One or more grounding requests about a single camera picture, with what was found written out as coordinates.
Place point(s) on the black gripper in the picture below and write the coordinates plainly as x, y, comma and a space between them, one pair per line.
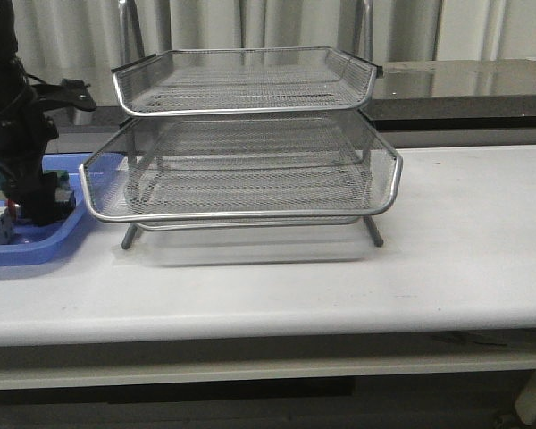
35, 194

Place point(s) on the red emergency stop button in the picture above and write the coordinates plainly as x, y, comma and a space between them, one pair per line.
65, 201

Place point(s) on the mesh tray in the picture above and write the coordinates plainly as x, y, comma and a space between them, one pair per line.
244, 81
242, 166
189, 225

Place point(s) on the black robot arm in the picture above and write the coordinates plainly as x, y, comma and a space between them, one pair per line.
24, 133

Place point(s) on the blue plastic tray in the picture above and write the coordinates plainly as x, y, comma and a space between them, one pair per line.
32, 245

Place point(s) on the grey counter ledge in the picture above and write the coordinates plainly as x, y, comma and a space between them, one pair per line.
455, 95

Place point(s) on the white table leg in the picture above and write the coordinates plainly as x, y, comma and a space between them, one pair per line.
525, 403

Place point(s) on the grey metal rack frame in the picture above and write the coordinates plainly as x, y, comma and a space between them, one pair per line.
132, 46

